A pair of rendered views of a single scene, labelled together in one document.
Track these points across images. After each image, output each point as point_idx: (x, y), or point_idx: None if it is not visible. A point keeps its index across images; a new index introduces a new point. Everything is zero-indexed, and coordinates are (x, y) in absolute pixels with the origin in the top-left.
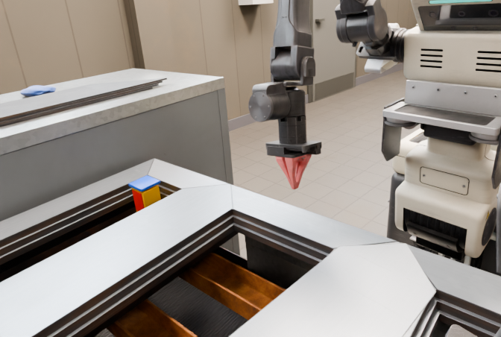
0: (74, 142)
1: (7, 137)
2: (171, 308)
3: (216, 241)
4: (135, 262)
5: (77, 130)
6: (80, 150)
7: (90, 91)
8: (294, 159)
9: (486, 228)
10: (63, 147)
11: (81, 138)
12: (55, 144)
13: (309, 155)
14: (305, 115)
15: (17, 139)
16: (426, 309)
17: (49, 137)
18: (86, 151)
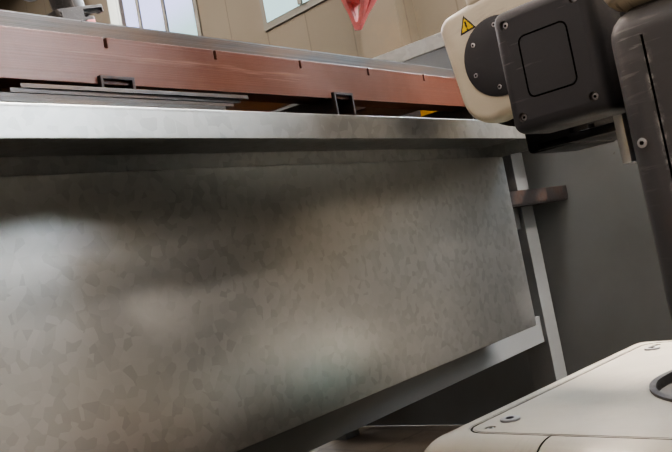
0: (440, 57)
1: (390, 52)
2: None
3: (362, 107)
4: None
5: (443, 45)
6: (446, 66)
7: None
8: None
9: (469, 53)
10: (431, 62)
11: (447, 53)
12: (424, 59)
13: None
14: None
15: (397, 54)
16: None
17: (419, 52)
18: (451, 68)
